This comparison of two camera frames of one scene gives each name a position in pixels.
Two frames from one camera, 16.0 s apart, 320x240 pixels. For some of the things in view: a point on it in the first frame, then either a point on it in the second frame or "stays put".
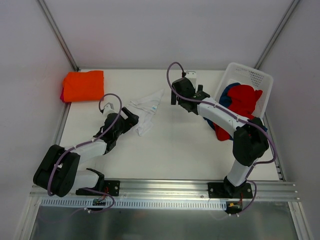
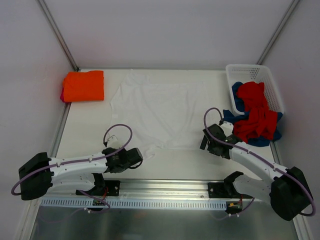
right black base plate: (223, 190) stays put
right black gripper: (173, 94) to (208, 141)
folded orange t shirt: (82, 86) stays put
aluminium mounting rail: (147, 190) stays put
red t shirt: (244, 98) to (260, 121)
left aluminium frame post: (58, 35) stays put
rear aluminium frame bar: (153, 68) stays put
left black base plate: (110, 187) stays put
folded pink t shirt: (62, 96) stays put
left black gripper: (128, 119) to (136, 157)
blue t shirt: (225, 100) to (241, 112)
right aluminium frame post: (292, 7) stays put
